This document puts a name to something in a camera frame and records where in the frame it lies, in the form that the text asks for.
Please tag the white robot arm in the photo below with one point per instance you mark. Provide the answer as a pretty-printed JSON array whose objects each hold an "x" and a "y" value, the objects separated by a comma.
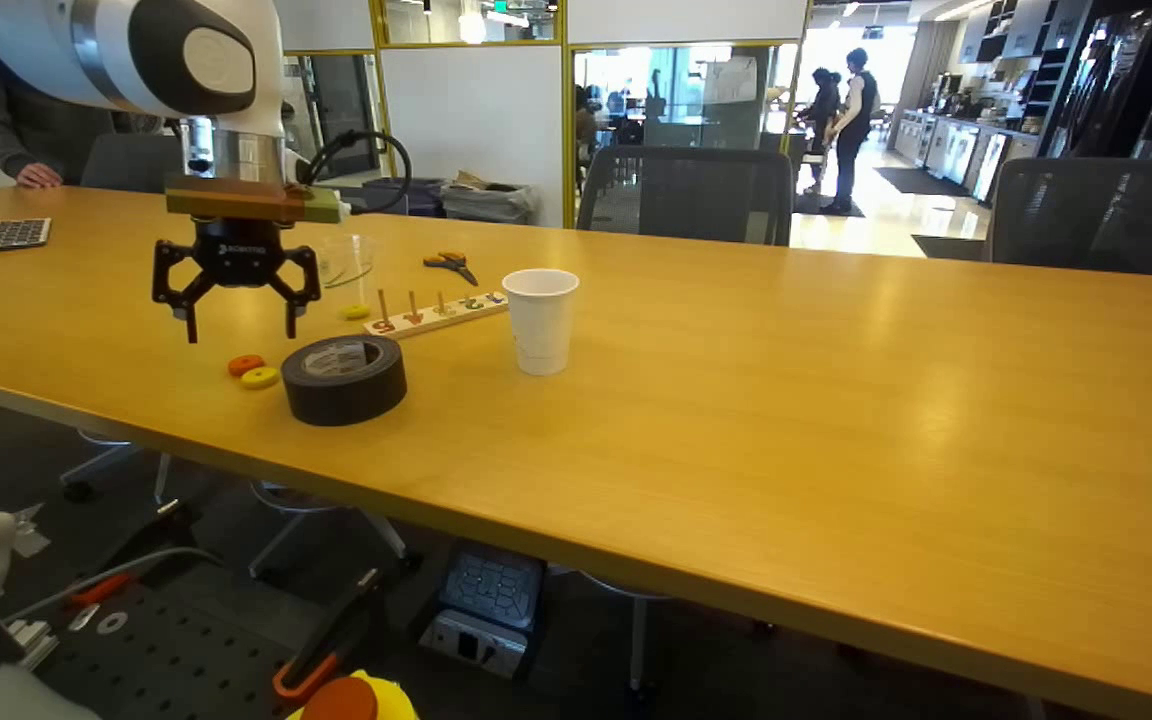
[{"x": 185, "y": 60}]

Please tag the wooden number peg board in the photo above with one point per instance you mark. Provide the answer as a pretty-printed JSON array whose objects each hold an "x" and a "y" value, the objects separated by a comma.
[{"x": 409, "y": 319}]

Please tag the person standing in background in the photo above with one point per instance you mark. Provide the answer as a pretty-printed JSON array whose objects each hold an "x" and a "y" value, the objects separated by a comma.
[{"x": 842, "y": 112}]

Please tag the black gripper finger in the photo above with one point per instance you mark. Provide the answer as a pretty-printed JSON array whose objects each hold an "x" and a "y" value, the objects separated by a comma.
[
  {"x": 293, "y": 310},
  {"x": 185, "y": 310}
]

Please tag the dark chair far right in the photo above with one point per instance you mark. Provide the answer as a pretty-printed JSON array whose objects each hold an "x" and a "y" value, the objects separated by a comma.
[{"x": 1074, "y": 214}]

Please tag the orange handled scissors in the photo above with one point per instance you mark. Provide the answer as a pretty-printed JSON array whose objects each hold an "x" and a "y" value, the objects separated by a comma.
[{"x": 453, "y": 261}]

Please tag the black duct tape roll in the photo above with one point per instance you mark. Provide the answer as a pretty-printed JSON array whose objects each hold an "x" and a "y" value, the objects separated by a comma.
[{"x": 344, "y": 376}]

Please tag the yellow red emergency stop button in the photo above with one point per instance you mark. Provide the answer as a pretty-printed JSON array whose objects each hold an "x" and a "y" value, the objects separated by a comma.
[{"x": 356, "y": 699}]

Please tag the grey box under table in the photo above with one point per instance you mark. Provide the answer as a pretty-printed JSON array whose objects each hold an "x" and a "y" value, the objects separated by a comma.
[{"x": 487, "y": 610}]

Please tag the clear plastic cup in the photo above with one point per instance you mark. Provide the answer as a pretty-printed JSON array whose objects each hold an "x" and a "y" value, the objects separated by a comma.
[{"x": 344, "y": 275}]

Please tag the white paper cup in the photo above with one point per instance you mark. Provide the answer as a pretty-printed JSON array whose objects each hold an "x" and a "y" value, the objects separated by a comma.
[{"x": 540, "y": 319}]

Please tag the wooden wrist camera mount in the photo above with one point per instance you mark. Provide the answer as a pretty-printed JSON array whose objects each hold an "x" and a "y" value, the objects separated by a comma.
[{"x": 257, "y": 202}]

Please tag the orange disc beside yellow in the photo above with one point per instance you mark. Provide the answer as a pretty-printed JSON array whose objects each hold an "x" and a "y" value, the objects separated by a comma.
[{"x": 239, "y": 365}]

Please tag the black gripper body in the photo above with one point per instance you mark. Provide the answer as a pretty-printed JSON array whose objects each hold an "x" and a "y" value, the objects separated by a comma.
[{"x": 239, "y": 252}]

